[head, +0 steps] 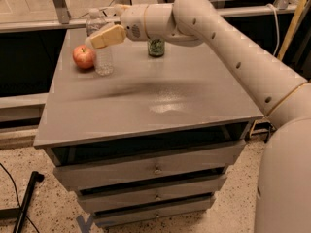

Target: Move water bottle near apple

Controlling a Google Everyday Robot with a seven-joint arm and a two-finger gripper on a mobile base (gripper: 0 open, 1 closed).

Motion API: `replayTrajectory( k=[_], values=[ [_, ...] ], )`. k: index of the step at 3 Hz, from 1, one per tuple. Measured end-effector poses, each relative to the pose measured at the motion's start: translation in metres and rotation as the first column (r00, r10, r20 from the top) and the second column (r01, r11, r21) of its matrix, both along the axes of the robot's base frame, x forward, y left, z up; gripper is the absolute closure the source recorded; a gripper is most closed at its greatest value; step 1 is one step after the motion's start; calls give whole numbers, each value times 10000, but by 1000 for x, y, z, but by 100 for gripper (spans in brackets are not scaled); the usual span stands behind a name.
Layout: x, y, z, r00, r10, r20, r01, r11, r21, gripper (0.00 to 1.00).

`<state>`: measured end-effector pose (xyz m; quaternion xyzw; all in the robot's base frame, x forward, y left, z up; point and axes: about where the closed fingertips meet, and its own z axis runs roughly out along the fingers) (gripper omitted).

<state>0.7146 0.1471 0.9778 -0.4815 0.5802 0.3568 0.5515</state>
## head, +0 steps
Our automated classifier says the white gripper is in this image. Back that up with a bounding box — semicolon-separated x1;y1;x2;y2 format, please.
85;4;148;49

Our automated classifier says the clear plastic water bottle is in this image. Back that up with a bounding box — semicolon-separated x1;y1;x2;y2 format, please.
86;8;114;76

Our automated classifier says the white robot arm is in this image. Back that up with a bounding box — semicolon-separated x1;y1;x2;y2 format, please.
86;0;311;233

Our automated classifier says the red apple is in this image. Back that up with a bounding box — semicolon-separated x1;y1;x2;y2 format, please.
72;45;95;70

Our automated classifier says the green soda can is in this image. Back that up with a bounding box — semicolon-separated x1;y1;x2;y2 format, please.
148;39;165;57

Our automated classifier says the grey metal railing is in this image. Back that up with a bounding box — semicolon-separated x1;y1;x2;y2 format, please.
0;0;299;33

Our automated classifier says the grey drawer cabinet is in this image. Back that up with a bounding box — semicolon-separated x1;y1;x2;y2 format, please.
34;29;261;228

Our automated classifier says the black floor stand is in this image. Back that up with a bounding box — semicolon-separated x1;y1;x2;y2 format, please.
0;170;45;233

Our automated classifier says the white cable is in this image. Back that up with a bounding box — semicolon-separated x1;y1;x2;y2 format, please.
265;3;281;57

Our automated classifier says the yellow metal frame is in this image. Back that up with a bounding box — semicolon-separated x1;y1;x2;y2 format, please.
263;0;311;138

